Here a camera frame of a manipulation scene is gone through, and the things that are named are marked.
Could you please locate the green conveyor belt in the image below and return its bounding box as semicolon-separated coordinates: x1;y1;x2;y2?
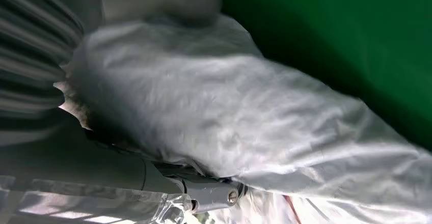
206;0;432;152

